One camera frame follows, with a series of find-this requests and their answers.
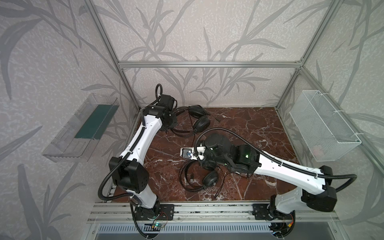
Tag white wire mesh basket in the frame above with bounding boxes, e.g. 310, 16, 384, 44
290, 90, 362, 162

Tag aluminium frame crossbar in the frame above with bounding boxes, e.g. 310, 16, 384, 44
118, 61, 301, 69

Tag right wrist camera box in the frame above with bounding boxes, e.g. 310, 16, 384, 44
180, 148, 197, 160

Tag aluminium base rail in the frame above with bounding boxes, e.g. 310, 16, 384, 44
86, 201, 340, 224

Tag black headphones with cable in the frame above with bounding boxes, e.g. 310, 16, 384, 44
178, 160, 251, 200
171, 105, 221, 138

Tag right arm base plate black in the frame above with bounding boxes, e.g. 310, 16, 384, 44
252, 203, 295, 221

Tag green mat in bin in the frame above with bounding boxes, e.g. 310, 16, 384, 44
75, 105, 119, 140

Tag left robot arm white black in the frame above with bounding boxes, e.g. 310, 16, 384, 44
98, 84, 178, 219

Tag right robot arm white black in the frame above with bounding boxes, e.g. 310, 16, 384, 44
193, 128, 357, 214

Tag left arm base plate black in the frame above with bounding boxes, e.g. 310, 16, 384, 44
134, 204, 175, 221

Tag clear plastic wall bin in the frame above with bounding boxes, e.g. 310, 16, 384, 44
42, 94, 120, 163

